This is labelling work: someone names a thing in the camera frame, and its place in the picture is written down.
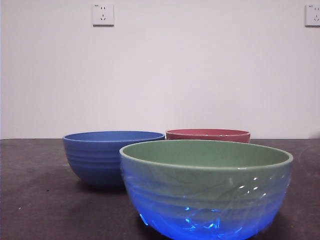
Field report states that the blue ribbed bowl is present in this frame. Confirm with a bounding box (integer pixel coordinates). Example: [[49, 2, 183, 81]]
[[62, 130, 166, 189]]

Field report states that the green ribbed bowl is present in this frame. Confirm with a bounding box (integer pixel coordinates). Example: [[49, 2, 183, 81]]
[[119, 139, 294, 240]]

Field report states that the white wall socket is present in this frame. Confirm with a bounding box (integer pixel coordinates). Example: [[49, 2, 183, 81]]
[[92, 3, 116, 27], [304, 4, 320, 28]]

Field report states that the red ribbed bowl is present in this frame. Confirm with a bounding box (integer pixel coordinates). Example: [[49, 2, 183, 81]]
[[165, 128, 251, 144]]

